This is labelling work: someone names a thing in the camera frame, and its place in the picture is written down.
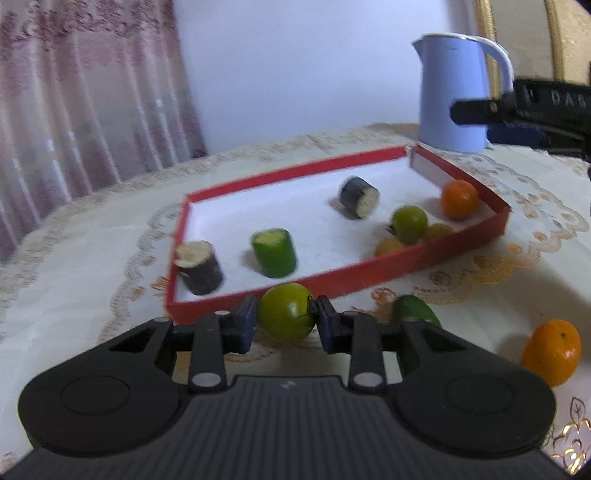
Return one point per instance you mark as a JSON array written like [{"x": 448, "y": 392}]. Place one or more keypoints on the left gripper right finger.
[{"x": 366, "y": 340}]

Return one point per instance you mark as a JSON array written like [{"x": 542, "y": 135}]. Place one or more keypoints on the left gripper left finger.
[{"x": 208, "y": 339}]

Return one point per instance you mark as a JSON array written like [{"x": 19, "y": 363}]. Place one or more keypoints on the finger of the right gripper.
[
  {"x": 484, "y": 111},
  {"x": 521, "y": 135}
]

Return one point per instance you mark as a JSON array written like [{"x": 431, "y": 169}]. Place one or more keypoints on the green fruit half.
[{"x": 410, "y": 306}]

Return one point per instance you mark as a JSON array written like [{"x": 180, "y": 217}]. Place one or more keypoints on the small yellow fruit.
[{"x": 388, "y": 246}]

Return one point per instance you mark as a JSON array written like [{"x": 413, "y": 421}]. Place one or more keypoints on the green cucumber piece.
[{"x": 274, "y": 251}]

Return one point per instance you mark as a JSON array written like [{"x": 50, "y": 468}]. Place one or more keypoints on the large orange mandarin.
[{"x": 553, "y": 352}]

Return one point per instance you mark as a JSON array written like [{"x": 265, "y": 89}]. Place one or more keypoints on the small yellow-green fruit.
[{"x": 436, "y": 231}]

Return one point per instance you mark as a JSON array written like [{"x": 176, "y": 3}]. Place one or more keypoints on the blue electric kettle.
[{"x": 454, "y": 69}]

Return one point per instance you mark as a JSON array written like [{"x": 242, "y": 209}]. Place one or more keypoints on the red shallow cardboard tray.
[{"x": 335, "y": 250}]

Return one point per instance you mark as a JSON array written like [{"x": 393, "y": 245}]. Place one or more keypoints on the cream embroidered tablecloth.
[{"x": 98, "y": 266}]

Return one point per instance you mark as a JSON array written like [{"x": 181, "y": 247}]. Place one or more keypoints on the pink patterned curtain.
[{"x": 93, "y": 93}]

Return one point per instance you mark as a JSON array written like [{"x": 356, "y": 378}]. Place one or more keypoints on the gold mirror frame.
[{"x": 529, "y": 30}]

